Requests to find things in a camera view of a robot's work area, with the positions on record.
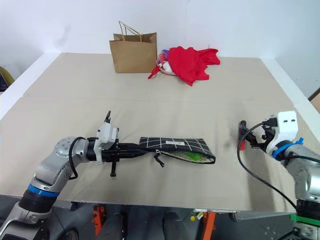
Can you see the brown paper bag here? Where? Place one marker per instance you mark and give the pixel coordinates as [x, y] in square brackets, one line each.
[135, 55]

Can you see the olive green chair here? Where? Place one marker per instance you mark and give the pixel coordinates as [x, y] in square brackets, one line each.
[6, 77]

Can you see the brown cardboard box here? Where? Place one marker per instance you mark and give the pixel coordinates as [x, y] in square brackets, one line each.
[315, 102]

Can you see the red cloth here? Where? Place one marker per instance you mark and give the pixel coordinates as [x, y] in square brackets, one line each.
[190, 63]

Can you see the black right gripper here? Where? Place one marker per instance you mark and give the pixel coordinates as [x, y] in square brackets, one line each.
[265, 133]

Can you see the black grid zipper pouch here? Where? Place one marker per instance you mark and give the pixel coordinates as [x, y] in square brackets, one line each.
[175, 145]

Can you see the small yellow ball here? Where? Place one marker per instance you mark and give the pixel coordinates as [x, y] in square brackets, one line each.
[192, 218]

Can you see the green highlighter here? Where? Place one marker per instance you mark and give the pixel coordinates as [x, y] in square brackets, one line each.
[194, 156]

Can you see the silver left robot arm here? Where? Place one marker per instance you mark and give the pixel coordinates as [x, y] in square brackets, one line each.
[47, 165]

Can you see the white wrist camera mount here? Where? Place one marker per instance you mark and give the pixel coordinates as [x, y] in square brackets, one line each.
[106, 135]
[285, 127]

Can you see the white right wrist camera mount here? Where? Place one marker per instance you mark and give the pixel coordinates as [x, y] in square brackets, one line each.
[285, 127]

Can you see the beige table mat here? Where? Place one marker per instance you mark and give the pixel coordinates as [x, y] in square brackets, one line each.
[160, 105]

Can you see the green and black equipment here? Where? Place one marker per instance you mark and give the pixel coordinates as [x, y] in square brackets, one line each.
[306, 226]

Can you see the pink basket with colourful items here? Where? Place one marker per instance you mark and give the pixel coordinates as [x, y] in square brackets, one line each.
[163, 61]

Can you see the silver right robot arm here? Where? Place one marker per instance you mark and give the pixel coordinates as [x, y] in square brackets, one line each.
[303, 170]

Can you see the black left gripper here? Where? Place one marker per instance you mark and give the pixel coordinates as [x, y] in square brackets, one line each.
[112, 153]

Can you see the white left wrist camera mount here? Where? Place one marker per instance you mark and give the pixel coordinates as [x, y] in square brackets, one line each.
[106, 135]

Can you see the orange metal stand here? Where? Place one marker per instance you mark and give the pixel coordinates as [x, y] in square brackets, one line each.
[208, 225]
[98, 220]

